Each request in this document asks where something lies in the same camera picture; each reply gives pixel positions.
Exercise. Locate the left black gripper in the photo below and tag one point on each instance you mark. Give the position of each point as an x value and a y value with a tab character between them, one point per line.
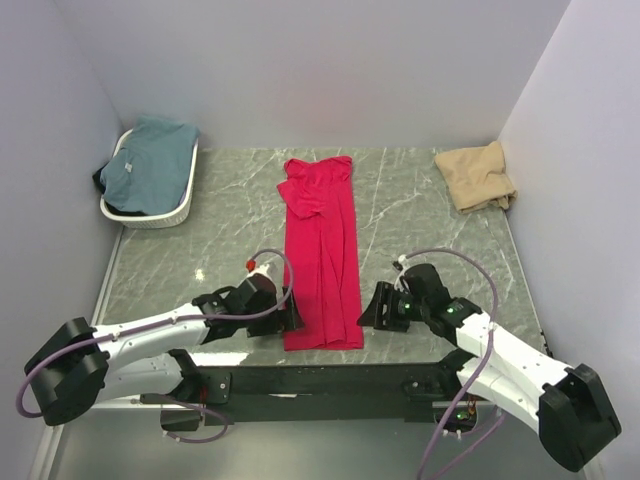
279	318

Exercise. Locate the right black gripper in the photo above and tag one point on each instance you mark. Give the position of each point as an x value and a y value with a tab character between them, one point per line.
385	306

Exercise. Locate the red t shirt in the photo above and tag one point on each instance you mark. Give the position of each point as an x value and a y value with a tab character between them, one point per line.
321	244

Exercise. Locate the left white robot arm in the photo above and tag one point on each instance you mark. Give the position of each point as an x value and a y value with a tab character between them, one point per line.
81	365

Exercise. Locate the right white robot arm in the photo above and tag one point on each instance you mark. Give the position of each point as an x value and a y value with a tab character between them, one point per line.
567	407

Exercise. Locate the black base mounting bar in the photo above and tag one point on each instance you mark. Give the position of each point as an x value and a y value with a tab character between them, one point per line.
330	392

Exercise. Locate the white laundry basket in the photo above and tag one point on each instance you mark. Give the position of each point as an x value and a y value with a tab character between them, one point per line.
167	220

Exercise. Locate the beige folded t shirt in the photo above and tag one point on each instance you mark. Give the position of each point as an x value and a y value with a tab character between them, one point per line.
476	177

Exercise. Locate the teal blue t shirt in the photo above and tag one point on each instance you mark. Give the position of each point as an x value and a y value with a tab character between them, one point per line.
150	171

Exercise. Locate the black garment in basket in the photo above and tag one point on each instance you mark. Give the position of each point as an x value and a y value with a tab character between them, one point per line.
96	178

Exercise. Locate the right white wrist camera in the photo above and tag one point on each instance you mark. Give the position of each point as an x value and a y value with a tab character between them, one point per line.
400	265

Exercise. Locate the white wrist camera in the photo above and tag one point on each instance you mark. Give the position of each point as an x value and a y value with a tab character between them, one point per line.
268	270
400	265

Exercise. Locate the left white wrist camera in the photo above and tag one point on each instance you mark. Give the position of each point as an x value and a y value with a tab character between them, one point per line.
268	270

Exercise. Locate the aluminium frame rail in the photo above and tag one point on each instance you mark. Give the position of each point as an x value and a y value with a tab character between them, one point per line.
92	323

